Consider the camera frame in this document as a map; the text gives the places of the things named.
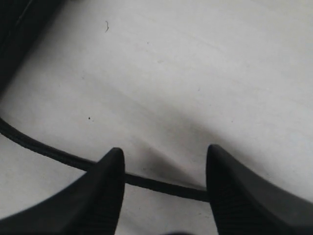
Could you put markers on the black plastic carry case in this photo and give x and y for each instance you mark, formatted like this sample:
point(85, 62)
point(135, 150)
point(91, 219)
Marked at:
point(21, 23)

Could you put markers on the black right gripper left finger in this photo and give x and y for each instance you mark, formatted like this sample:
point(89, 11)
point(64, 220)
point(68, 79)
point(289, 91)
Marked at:
point(89, 206)

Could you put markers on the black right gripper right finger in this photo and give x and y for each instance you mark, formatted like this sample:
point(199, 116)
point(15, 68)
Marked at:
point(243, 203)

